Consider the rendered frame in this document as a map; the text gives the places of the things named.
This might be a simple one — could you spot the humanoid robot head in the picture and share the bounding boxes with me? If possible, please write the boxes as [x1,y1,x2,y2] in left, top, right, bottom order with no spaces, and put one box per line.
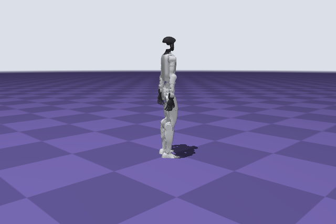
[162,37,176,55]

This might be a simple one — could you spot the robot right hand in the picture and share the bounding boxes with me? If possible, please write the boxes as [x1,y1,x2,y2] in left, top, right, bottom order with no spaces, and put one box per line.
[165,93,175,111]

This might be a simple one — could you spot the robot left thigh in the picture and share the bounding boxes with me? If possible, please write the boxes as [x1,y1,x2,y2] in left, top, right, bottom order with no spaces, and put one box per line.
[161,94,170,127]

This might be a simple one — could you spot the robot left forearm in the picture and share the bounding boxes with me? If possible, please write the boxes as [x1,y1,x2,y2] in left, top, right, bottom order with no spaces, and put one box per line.
[159,75,165,92]

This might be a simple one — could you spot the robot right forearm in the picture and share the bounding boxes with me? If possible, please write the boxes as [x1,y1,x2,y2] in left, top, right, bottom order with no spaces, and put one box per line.
[169,74,176,98]

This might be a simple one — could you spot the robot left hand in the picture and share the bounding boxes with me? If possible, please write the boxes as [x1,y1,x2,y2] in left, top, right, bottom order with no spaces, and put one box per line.
[157,89,164,105]

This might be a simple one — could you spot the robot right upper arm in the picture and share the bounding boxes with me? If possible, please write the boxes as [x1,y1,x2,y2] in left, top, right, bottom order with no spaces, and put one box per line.
[168,56,177,78]

